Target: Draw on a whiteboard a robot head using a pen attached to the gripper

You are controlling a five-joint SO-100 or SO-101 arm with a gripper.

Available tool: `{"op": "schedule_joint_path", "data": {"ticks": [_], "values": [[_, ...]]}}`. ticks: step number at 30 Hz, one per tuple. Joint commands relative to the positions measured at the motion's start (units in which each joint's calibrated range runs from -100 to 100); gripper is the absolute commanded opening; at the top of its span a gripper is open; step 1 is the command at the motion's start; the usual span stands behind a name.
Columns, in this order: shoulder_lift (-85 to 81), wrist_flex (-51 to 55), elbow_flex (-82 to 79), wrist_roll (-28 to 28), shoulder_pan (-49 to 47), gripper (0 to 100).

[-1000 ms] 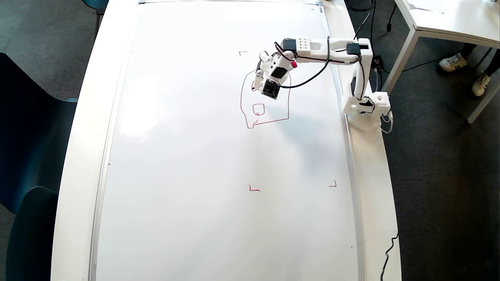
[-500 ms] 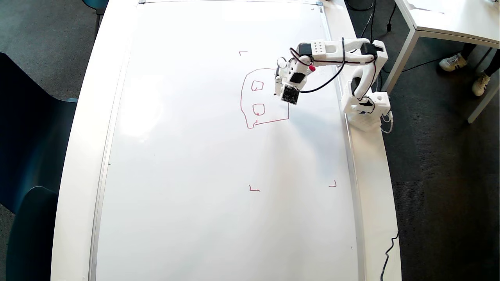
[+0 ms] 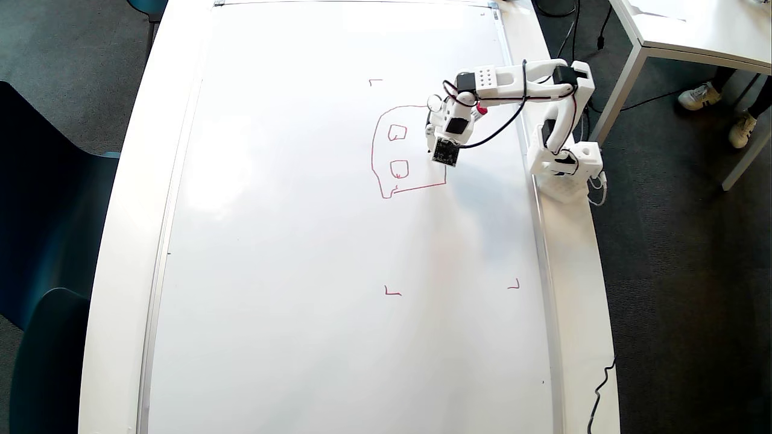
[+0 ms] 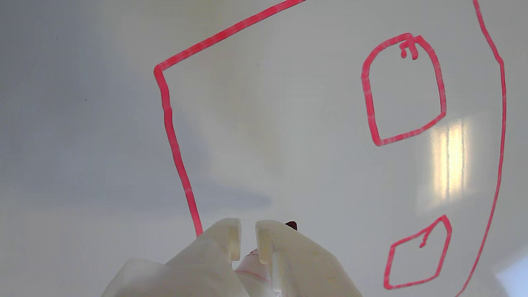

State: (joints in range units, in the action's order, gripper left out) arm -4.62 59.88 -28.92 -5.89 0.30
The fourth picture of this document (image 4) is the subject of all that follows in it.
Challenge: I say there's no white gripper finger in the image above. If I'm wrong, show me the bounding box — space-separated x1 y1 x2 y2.
101 218 250 297
255 220 363 297

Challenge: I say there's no red whiteboard marker pen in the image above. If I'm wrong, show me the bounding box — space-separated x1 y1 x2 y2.
233 221 298 297

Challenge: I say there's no white whiteboard with metal frame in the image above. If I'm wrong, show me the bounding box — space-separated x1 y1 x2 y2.
0 0 528 297

